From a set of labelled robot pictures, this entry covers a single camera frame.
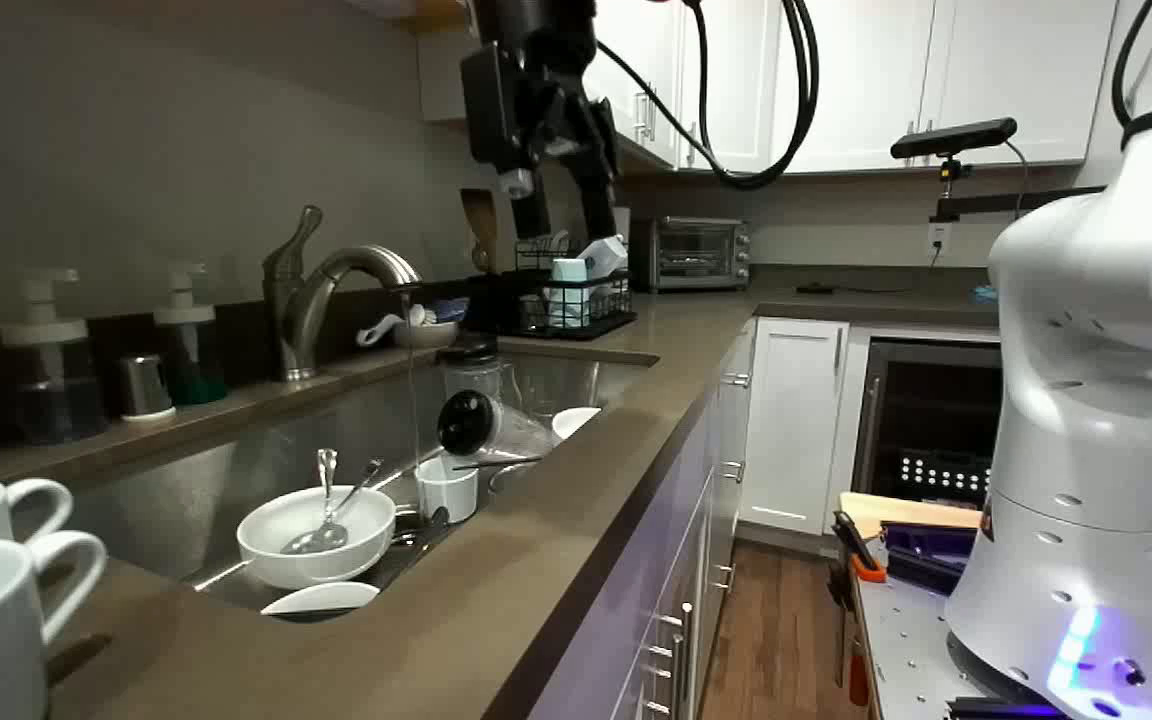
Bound thin dark chopstick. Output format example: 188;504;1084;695
368;449;448;494

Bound black camera bar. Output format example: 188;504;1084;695
887;113;1025;163

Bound dark blue box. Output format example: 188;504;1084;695
876;519;985;597

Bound small metal cup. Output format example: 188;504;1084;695
111;353;181;426

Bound glass jar black lid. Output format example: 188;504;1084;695
431;389;560;467

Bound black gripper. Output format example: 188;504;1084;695
471;0;623;251

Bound small white dish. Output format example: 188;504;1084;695
547;404;602;445

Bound green soap dispenser white pump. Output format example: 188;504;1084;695
147;259;232;410

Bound white upper cabinets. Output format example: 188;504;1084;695
412;0;1127;177

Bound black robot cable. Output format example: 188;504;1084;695
593;0;825;193

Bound white dish brush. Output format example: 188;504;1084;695
351;302;441;353

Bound white cabinet door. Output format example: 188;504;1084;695
737;312;856;539

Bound wooden spatula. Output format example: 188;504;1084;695
456;182;506;277

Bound slim grey stick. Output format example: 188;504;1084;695
188;557;254;601

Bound stainless steel sink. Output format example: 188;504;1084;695
0;348;668;630

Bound ceramic sponge holder bowl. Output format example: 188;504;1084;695
387;298;464;353

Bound white ceramic bowl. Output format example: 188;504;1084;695
232;484;399;597

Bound white cylindrical container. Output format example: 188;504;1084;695
544;234;631;333

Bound orange-handled tool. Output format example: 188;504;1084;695
826;504;896;593

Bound wooden board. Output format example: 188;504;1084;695
836;487;987;539

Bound silver toaster oven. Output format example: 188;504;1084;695
646;211;756;296

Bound white round plate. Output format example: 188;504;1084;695
254;578;385;625

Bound steel kitchen faucet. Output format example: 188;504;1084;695
258;199;429;389

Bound small white cup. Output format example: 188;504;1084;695
409;450;485;528

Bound clear soap dispenser white pump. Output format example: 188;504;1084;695
0;263;108;449

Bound metal spoon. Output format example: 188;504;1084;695
311;445;342;550
283;454;387;557

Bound black camera stand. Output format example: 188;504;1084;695
927;155;1099;227

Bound robot mounting table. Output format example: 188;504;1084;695
851;573;1073;720

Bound glossy lower cabinets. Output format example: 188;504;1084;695
528;324;756;720

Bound black wire dish rack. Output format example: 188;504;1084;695
471;256;640;345

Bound black glass-door appliance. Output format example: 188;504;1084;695
851;335;1008;510

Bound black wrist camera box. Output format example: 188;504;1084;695
456;43;528;177

